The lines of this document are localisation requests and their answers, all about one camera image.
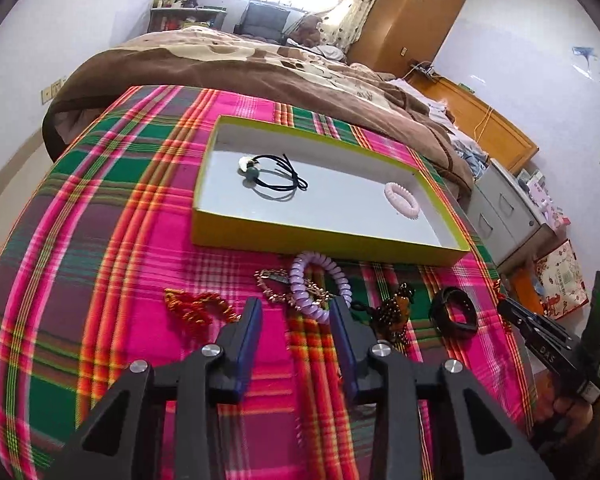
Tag black beaded hair tie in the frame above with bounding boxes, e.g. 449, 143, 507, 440
237, 154, 310, 195

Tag yellow shallow cardboard box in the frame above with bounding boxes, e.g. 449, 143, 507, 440
190, 115, 472, 267

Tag person's right hand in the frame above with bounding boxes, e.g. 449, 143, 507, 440
535, 395, 594, 442

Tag wall outlet plate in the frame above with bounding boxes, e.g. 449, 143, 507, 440
41, 77, 68, 105

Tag yellow cable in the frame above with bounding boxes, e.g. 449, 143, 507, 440
472, 102, 496, 143

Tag black wristband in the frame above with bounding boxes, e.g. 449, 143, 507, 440
428, 286, 480, 336

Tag red braided cord bracelet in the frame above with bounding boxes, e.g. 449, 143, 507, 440
164, 287, 242, 327

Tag bed with brown blanket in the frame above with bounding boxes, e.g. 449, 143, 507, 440
42, 25, 476, 206

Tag gold chain bracelet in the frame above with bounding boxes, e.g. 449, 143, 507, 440
254, 267, 338, 309

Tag wooden headboard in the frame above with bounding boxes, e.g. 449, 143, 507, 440
405, 72, 540, 176

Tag shelf with bottles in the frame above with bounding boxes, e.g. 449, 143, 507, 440
147, 0, 228, 36

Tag brown teddy bear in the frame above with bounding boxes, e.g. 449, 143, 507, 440
292, 14, 326, 48

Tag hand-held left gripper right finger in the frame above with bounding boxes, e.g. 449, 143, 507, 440
329, 297, 556, 480

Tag plaid cloth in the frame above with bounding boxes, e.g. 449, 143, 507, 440
0, 85, 538, 480

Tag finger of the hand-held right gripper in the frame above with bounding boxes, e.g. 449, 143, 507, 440
497, 296, 574, 357

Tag purple spiral hair tie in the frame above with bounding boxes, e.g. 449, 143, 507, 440
289, 252, 352, 325

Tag dark armchair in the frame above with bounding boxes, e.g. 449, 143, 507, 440
235, 2, 293, 41

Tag grey nightstand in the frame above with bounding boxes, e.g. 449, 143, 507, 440
467, 157, 558, 268

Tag pink spiral hair tie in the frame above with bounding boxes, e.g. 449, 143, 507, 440
384, 181, 423, 220

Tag red gift bag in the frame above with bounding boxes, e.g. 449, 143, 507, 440
532, 239, 591, 321

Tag floral curtain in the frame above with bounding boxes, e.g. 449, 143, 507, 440
325, 0, 393, 56

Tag wooden wardrobe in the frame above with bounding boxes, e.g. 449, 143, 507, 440
347, 0, 470, 78

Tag amber pendant charm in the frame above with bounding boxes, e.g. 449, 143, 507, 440
352, 282, 417, 348

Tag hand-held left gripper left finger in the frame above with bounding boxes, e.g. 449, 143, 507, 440
45, 297, 263, 480

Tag small pink boxes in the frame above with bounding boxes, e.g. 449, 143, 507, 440
517, 170, 571, 231

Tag pile of light clothes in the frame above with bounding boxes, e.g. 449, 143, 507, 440
420, 80, 491, 181

